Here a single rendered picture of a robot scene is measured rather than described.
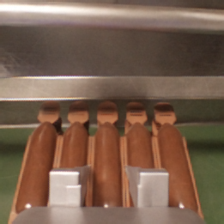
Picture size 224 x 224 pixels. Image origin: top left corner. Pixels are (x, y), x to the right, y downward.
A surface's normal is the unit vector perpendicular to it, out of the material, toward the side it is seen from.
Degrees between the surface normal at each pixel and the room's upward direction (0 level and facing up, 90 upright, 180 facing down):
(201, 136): 2
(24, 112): 90
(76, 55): 90
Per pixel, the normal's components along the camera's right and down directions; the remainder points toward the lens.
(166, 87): 0.05, 0.18
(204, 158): 0.03, -0.70
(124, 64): 0.04, 0.72
